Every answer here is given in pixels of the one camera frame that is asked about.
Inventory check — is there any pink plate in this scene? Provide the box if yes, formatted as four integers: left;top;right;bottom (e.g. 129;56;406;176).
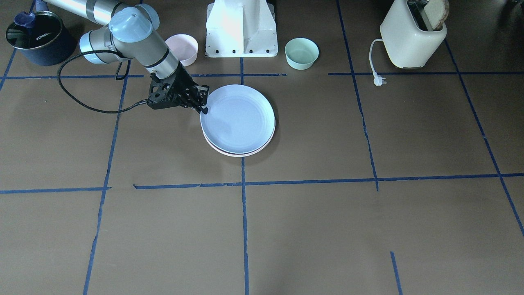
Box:
203;129;276;157

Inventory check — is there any dark blue saucepan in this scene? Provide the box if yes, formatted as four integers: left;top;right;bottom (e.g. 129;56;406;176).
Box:
12;0;77;66

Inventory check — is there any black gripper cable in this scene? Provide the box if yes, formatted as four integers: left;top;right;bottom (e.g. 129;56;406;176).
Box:
57;50;149;114

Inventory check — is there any cream toaster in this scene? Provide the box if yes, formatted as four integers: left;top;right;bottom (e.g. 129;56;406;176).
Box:
380;0;447;69

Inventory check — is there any blue plate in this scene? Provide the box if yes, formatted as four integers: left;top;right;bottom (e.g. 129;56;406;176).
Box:
200;84;276;153

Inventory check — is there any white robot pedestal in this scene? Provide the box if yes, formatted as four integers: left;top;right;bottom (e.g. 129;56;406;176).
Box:
205;0;279;58

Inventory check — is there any pink bowl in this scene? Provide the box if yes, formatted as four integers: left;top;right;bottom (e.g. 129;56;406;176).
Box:
165;34;199;66

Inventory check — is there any cream plate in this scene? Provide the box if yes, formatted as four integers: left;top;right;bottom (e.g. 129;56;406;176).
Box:
211;144;267;157

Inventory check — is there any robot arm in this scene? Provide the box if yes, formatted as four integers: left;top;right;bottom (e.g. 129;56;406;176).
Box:
49;0;209;114

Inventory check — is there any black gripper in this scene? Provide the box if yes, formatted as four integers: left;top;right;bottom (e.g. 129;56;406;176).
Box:
147;65;210;115

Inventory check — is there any white toaster power cord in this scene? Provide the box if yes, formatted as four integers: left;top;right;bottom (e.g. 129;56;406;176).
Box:
369;39;387;87

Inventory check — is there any bread slice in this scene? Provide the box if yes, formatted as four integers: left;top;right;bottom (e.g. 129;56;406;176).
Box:
423;0;449;31

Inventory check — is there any green bowl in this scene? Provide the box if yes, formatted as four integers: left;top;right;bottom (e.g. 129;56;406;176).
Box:
285;38;320;70

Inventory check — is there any glass pot lid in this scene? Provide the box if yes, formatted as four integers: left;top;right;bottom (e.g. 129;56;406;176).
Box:
5;11;63;49

